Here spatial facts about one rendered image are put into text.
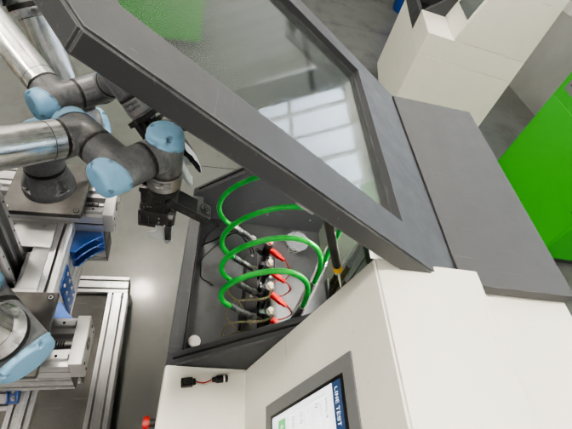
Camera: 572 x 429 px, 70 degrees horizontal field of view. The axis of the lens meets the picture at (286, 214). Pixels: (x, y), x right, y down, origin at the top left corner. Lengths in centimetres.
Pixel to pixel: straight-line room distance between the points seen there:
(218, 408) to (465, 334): 67
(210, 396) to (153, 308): 126
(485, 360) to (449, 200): 44
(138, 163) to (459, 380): 66
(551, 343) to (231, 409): 76
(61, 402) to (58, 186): 95
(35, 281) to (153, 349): 102
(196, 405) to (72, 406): 92
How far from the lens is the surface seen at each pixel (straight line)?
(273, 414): 102
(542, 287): 106
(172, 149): 84
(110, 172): 80
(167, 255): 257
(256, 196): 157
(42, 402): 204
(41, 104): 110
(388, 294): 74
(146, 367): 226
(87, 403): 199
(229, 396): 119
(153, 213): 98
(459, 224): 104
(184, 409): 117
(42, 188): 143
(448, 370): 73
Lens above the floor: 211
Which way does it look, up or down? 46 degrees down
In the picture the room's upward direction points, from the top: 20 degrees clockwise
